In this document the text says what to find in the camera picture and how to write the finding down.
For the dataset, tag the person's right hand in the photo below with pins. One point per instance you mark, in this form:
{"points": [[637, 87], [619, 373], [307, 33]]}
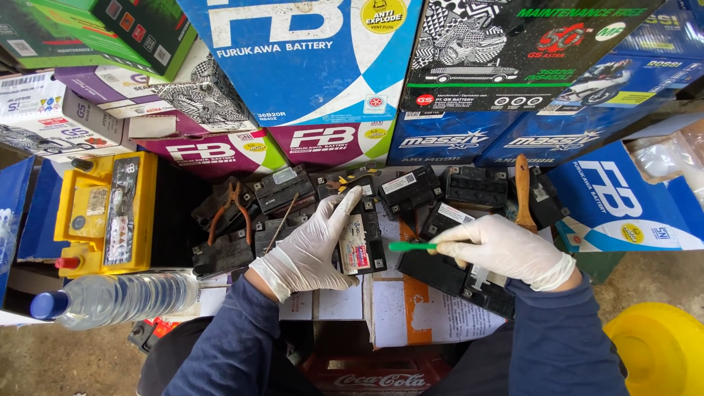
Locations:
{"points": [[506, 250]]}

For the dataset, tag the purple white battery box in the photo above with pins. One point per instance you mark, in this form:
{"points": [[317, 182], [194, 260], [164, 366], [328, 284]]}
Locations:
{"points": [[165, 104]]}

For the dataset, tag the large blue white battery box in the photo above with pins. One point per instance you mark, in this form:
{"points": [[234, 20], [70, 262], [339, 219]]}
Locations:
{"points": [[297, 60]]}

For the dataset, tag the red plastic crate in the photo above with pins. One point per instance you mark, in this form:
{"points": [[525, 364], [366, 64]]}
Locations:
{"points": [[379, 377]]}

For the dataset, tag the magenta white battery box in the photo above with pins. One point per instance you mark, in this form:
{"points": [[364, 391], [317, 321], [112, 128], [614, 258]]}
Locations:
{"points": [[330, 143]]}

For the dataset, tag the black battery with red label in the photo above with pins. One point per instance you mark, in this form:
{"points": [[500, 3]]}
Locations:
{"points": [[367, 242]]}

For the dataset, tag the yellow car battery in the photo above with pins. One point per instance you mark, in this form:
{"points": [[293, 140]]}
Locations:
{"points": [[91, 214]]}

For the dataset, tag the green black battery box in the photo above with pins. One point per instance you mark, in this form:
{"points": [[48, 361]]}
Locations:
{"points": [[110, 33]]}

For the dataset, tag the thin metal rod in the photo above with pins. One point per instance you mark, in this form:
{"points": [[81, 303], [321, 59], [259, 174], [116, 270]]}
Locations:
{"points": [[282, 223]]}

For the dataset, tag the yellow plastic bucket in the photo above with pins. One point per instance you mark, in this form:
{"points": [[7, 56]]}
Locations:
{"points": [[660, 352]]}

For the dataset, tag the clear bottle with blue cap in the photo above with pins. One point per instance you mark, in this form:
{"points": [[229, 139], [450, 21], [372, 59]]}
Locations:
{"points": [[121, 297]]}

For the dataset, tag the white grey battery box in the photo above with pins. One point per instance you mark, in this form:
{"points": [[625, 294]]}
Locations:
{"points": [[49, 118]]}

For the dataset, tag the pile of small black batteries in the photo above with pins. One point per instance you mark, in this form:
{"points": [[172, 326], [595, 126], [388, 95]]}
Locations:
{"points": [[418, 190]]}

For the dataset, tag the blue motorcycle print box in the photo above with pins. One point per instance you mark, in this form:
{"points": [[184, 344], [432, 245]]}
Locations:
{"points": [[616, 82]]}

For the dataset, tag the white orange cardboard box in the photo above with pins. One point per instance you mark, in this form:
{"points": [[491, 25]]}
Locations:
{"points": [[418, 313]]}

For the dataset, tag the person's left hand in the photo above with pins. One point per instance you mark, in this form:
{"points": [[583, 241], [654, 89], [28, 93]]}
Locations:
{"points": [[308, 253]]}

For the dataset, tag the blue yellow striped box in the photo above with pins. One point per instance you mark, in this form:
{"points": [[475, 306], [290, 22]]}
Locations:
{"points": [[668, 30]]}

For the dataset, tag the dark blue battery box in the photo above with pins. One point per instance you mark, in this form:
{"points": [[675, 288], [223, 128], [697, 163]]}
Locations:
{"points": [[555, 140], [445, 137]]}

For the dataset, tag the plain blue cardboard box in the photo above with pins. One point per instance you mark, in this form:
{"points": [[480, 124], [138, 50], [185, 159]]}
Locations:
{"points": [[22, 220]]}

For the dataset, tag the black patterned battery box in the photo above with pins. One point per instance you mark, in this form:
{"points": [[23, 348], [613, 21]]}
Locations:
{"points": [[495, 49]]}

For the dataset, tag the open blue white box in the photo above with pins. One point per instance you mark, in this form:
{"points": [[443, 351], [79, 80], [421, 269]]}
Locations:
{"points": [[616, 203]]}

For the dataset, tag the magenta green battery box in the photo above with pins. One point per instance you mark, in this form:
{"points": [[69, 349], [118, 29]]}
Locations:
{"points": [[214, 154]]}

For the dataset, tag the clear plastic bag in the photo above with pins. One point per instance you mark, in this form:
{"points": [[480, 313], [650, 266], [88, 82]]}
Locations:
{"points": [[668, 157]]}

